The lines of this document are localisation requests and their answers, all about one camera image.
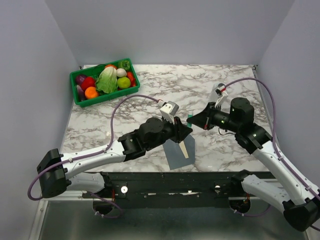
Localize red tomato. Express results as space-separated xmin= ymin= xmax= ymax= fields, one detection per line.
xmin=80 ymin=76 xmax=96 ymax=92

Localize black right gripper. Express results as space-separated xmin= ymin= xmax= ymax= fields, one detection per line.
xmin=189 ymin=100 xmax=241 ymax=132

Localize beige letter paper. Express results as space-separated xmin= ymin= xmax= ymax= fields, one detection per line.
xmin=179 ymin=141 xmax=189 ymax=159

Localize orange fruit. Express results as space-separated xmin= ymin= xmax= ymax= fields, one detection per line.
xmin=84 ymin=86 xmax=100 ymax=100

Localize green bell pepper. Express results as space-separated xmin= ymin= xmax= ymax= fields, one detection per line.
xmin=118 ymin=59 xmax=131 ymax=71

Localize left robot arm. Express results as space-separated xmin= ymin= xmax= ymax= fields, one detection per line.
xmin=36 ymin=117 xmax=193 ymax=199

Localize white plastic bottle black cap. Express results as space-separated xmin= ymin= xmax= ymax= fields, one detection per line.
xmin=208 ymin=83 xmax=220 ymax=103

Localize purple eggplant slice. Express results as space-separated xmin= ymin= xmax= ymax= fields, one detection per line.
xmin=76 ymin=85 xmax=87 ymax=102

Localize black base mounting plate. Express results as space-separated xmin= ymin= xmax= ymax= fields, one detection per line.
xmin=51 ymin=171 xmax=293 ymax=210

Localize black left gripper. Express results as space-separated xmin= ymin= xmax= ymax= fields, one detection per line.
xmin=145 ymin=116 xmax=193 ymax=152

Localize grey envelope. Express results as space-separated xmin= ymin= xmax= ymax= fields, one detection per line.
xmin=163 ymin=135 xmax=196 ymax=170

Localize green lettuce leaf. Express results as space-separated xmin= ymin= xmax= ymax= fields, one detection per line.
xmin=95 ymin=66 xmax=118 ymax=94

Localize white mushroom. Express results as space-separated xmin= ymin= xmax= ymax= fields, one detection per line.
xmin=116 ymin=68 xmax=127 ymax=78

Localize green apple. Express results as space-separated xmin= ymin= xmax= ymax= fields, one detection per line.
xmin=117 ymin=76 xmax=131 ymax=90

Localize aluminium frame rail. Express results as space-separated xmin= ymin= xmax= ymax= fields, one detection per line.
xmin=28 ymin=190 xmax=93 ymax=240

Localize orange carrot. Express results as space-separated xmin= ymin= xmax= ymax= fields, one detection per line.
xmin=126 ymin=71 xmax=137 ymax=87

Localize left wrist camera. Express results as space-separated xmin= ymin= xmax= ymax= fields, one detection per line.
xmin=160 ymin=101 xmax=180 ymax=125

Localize green plastic vegetable bin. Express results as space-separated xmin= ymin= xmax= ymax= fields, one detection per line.
xmin=69 ymin=58 xmax=140 ymax=108

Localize purple onion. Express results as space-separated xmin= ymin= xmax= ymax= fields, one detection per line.
xmin=75 ymin=74 xmax=87 ymax=86

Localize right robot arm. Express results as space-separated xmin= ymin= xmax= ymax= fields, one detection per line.
xmin=187 ymin=97 xmax=320 ymax=232

